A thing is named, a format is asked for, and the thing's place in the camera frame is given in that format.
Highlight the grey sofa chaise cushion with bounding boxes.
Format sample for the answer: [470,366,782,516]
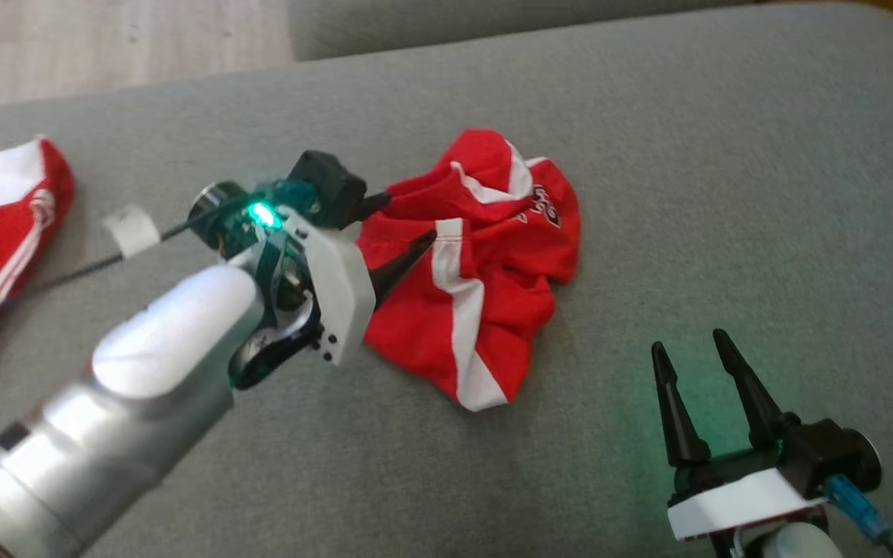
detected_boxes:
[286,0,765,63]

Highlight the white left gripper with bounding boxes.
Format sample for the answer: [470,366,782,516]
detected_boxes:
[218,191,439,391]

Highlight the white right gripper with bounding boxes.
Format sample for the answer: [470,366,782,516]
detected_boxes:
[652,329,827,542]

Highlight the red white number 23 garment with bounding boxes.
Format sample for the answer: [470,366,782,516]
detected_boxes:
[355,128,581,413]

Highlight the grey sofa seat cushion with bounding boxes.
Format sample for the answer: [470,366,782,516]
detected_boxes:
[0,0,893,558]

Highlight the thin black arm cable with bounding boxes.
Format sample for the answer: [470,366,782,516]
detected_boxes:
[0,211,215,334]

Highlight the white tape cable tag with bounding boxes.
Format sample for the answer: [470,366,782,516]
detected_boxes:
[102,203,162,259]

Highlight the blue plug camera cable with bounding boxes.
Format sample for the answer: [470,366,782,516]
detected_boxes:
[825,474,893,558]

